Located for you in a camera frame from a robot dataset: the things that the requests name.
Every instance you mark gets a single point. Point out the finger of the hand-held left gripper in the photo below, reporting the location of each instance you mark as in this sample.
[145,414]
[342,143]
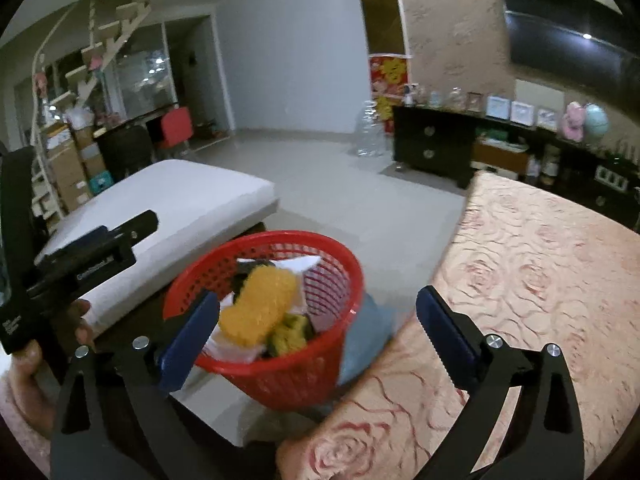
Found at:
[137,225]

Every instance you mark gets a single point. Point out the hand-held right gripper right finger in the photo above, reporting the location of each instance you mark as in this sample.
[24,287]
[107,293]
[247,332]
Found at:
[447,337]

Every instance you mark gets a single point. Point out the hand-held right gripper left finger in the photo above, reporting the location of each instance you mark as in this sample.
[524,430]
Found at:
[192,337]

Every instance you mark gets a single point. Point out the yellow sponge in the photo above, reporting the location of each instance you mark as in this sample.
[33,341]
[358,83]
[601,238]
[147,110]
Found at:
[255,305]

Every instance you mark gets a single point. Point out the yellow green scrub pad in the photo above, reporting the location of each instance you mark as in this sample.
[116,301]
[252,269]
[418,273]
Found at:
[290,335]

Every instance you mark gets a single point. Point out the red plastic mesh basket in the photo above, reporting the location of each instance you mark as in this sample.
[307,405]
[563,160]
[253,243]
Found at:
[300,375]

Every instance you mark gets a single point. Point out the white paper sheet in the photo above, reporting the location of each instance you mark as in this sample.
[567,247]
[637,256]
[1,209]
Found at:
[300,265]

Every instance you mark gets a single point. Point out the person's left forearm pink sleeve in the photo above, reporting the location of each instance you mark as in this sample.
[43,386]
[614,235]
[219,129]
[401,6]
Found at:
[20,430]

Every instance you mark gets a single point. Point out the person's left hand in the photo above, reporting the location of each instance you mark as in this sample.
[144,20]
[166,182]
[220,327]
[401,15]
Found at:
[35,375]

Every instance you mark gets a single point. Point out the white mattress daybed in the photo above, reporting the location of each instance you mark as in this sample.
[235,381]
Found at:
[165,200]

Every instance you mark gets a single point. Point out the black chair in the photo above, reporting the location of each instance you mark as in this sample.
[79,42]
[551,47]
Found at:
[122,150]

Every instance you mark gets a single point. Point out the light blue plastic stool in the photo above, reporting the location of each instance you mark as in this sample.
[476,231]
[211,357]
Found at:
[367,335]

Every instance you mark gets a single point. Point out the stack of cardboard boxes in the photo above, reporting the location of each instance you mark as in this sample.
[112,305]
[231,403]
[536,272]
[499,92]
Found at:
[65,165]

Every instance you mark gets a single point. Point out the rose patterned tablecloth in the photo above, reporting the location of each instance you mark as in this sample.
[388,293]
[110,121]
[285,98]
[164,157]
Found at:
[525,270]

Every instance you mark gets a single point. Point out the red chair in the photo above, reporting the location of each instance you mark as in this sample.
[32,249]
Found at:
[177,127]

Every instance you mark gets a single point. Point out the black television cabinet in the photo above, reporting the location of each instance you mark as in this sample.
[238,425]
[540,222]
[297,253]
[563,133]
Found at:
[430,145]

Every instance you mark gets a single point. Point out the wooden staircase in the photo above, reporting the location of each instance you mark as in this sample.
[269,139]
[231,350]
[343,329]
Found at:
[115,20]

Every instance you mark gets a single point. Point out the large clear water bottle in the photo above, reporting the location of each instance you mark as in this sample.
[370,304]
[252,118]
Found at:
[370,132]

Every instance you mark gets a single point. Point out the clear glass jar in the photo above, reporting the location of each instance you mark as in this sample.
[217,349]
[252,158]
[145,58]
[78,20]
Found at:
[455,99]

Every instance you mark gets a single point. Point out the pink plush toy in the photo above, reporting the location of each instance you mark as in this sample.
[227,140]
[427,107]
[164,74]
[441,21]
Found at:
[574,122]

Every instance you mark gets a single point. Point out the beige board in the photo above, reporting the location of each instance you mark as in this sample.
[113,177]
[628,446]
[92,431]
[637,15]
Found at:
[540,91]

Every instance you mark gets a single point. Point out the light blue round toy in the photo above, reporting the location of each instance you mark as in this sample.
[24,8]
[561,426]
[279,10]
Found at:
[596,119]

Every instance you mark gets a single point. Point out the white photo frame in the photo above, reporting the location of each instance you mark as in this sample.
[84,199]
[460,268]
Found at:
[547,117]
[523,113]
[498,107]

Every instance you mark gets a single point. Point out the small brown photo frame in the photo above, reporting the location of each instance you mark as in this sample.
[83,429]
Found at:
[475,102]

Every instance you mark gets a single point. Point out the red festive wall poster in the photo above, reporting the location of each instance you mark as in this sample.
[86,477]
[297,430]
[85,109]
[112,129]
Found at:
[389,80]

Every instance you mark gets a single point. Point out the black wall television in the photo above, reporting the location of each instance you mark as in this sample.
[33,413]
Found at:
[560,30]

